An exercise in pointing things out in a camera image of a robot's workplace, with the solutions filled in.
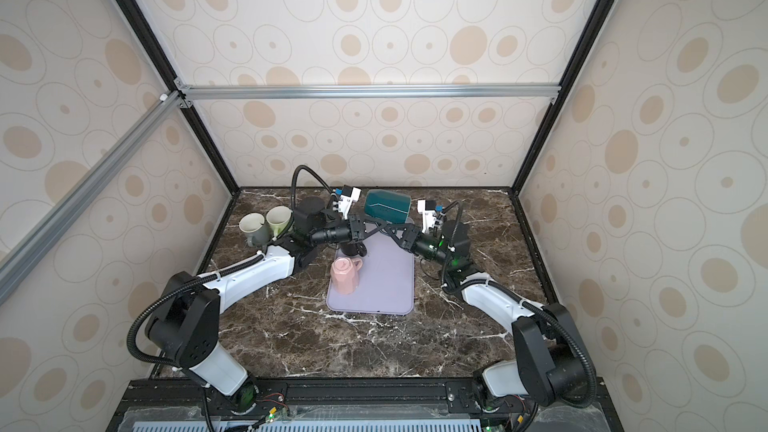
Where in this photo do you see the dark green mug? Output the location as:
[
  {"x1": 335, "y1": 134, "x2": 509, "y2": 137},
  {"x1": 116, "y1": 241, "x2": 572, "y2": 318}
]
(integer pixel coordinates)
[{"x1": 364, "y1": 189, "x2": 411, "y2": 224}]

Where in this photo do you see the pink faceted mug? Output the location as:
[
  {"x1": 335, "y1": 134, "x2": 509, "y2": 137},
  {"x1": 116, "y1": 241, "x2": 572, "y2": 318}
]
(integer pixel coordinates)
[{"x1": 331, "y1": 257, "x2": 363, "y2": 295}]

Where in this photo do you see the lavender plastic tray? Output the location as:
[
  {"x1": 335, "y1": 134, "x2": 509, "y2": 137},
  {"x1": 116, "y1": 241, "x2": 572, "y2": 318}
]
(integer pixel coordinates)
[{"x1": 326, "y1": 232, "x2": 415, "y2": 315}]

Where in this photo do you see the light green mug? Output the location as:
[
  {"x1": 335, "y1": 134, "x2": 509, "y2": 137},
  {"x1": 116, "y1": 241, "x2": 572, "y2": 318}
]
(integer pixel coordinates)
[{"x1": 265, "y1": 205, "x2": 292, "y2": 238}]

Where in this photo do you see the grey mug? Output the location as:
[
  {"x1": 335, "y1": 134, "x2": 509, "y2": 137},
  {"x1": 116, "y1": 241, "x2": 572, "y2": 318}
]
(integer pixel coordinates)
[{"x1": 238, "y1": 212, "x2": 272, "y2": 248}]

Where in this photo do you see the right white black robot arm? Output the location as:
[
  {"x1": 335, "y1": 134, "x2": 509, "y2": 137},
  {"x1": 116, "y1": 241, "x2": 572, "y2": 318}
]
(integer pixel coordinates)
[{"x1": 375, "y1": 202, "x2": 598, "y2": 409}]

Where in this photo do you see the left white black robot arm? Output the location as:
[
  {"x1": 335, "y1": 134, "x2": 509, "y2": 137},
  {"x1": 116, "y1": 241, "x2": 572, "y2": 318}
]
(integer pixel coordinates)
[{"x1": 126, "y1": 186, "x2": 389, "y2": 414}]

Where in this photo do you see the black mug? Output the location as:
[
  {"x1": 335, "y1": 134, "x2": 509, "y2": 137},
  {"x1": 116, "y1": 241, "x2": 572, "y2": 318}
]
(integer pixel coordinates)
[{"x1": 340, "y1": 242, "x2": 367, "y2": 257}]

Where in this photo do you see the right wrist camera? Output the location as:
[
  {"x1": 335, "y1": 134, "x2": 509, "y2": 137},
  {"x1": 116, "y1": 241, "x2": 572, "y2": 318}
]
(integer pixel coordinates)
[{"x1": 417, "y1": 199, "x2": 443, "y2": 234}]

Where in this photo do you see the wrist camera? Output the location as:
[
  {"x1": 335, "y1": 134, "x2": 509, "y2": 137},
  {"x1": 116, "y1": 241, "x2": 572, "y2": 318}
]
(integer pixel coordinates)
[
  {"x1": 417, "y1": 199, "x2": 443, "y2": 234},
  {"x1": 333, "y1": 185, "x2": 361, "y2": 220}
]

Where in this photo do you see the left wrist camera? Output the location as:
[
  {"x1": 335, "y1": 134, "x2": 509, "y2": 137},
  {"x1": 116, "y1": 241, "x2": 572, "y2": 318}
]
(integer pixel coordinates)
[{"x1": 333, "y1": 185, "x2": 361, "y2": 220}]

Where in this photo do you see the horizontal aluminium rail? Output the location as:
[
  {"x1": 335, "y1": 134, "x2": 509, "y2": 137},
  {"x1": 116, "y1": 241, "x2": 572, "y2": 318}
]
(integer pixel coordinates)
[{"x1": 180, "y1": 83, "x2": 561, "y2": 100}]

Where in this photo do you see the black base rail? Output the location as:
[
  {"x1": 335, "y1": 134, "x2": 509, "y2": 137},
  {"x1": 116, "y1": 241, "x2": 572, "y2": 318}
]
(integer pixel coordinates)
[{"x1": 107, "y1": 377, "x2": 623, "y2": 431}]

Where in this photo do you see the left diagonal aluminium rail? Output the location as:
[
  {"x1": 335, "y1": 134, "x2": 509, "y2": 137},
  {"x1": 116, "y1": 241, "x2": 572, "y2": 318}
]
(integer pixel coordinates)
[{"x1": 1, "y1": 91, "x2": 181, "y2": 302}]

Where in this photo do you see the right black frame post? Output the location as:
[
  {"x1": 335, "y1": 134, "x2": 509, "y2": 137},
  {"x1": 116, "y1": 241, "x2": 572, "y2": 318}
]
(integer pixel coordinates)
[{"x1": 510, "y1": 0, "x2": 616, "y2": 198}]

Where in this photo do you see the black frame post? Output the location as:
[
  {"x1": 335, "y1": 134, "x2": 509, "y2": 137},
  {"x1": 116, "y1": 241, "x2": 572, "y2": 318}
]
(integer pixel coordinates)
[
  {"x1": 114, "y1": 0, "x2": 240, "y2": 196},
  {"x1": 510, "y1": 0, "x2": 616, "y2": 198}
]

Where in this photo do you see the left black frame post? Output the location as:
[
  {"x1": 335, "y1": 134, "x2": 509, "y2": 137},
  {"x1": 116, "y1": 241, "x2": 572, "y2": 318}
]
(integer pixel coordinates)
[{"x1": 114, "y1": 0, "x2": 240, "y2": 196}]

